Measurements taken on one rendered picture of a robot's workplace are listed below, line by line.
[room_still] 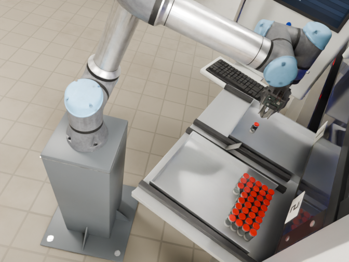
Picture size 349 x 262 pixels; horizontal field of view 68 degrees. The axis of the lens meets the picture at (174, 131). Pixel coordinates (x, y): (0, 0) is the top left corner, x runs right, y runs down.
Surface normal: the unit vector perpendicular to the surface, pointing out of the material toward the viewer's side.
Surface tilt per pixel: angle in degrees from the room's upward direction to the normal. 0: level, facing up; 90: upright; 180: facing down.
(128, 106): 0
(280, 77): 90
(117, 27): 88
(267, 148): 0
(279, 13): 90
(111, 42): 89
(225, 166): 0
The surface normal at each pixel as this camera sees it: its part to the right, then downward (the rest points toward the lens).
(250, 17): -0.63, 0.51
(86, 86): 0.17, -0.52
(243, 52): -0.12, 0.69
